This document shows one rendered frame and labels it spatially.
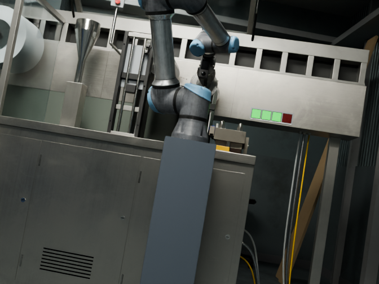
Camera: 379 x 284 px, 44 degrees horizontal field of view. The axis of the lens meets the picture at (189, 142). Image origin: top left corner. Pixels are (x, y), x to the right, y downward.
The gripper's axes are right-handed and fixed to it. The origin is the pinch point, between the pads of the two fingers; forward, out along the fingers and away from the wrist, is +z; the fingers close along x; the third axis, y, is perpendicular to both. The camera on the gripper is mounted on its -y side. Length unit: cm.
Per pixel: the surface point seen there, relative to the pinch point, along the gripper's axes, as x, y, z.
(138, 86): 32.8, -10.4, -1.6
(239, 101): -17.8, 24.2, 27.5
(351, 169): -126, 120, 171
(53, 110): 94, 7, 43
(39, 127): 72, -44, 4
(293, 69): -47, 49, 17
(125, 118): 48, 9, 41
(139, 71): 33.4, -5.0, -6.6
